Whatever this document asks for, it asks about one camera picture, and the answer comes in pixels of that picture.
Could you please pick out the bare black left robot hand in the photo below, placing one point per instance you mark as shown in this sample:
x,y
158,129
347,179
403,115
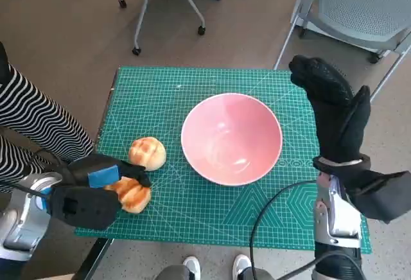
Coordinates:
x,y
96,167

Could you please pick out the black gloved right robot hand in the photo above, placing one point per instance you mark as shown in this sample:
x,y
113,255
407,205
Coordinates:
x,y
337,116

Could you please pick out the long toy bread loaf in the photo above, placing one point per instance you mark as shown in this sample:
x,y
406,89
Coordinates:
x,y
135,198

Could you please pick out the round toy bread bun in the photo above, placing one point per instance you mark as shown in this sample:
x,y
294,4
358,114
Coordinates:
x,y
147,151

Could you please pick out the pink bowl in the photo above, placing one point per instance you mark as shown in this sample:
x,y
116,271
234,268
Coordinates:
x,y
231,132

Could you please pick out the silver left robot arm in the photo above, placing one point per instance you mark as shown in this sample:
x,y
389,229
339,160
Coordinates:
x,y
22,215

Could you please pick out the person in striped clothing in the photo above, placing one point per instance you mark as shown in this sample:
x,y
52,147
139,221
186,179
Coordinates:
x,y
32,116

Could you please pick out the green cutting mat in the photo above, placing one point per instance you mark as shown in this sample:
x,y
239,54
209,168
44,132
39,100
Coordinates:
x,y
192,209

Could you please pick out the grey mesh chair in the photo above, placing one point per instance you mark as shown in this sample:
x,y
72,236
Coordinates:
x,y
363,4

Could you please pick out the grey leg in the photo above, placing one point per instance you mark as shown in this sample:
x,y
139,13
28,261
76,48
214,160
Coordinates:
x,y
260,275
173,273

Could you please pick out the white and black shoe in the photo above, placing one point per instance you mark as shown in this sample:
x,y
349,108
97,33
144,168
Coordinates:
x,y
241,265
192,265

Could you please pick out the grey chair with casters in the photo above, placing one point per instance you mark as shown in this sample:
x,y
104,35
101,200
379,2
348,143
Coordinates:
x,y
201,30

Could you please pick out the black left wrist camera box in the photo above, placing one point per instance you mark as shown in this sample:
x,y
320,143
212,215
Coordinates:
x,y
86,209

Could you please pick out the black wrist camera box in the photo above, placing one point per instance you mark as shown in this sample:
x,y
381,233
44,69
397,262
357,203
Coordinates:
x,y
86,209
382,193

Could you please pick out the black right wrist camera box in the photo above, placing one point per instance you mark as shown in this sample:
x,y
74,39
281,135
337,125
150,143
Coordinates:
x,y
382,193

